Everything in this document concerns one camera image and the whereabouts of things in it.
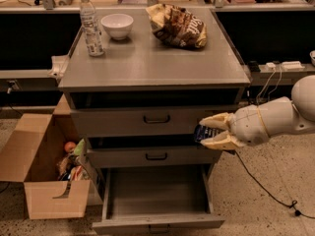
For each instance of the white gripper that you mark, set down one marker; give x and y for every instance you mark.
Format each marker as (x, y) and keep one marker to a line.
(248, 126)

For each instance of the dark blue rxbar wrapper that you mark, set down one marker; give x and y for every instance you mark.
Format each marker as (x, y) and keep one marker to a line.
(203, 132)

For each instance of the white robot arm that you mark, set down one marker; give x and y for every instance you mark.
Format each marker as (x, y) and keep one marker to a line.
(295, 115)

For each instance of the grey drawer cabinet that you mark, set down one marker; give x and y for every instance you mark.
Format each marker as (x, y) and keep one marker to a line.
(142, 72)

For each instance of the grey open bottom drawer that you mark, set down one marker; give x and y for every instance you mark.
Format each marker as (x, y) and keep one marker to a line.
(156, 200)

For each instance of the grey top drawer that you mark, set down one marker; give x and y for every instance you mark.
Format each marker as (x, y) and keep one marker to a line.
(141, 121)

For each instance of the grey middle drawer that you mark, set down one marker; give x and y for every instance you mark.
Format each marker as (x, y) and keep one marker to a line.
(151, 156)

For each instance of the white power strip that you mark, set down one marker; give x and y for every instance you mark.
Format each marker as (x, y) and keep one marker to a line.
(288, 66)

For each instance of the brown yellow chip bag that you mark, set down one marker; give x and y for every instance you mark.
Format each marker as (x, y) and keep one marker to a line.
(176, 26)

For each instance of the green item in box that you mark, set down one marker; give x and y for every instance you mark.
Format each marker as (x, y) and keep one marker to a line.
(80, 147)

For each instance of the white ceramic bowl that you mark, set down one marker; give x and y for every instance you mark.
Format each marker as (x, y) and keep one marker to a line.
(117, 26)

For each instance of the orange fruit in box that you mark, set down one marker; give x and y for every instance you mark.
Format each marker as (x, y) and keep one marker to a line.
(69, 147)

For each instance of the clear plastic water bottle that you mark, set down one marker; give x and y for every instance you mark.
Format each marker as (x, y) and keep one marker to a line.
(91, 28)

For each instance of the open cardboard box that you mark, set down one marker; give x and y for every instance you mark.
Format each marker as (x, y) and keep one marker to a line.
(31, 156)

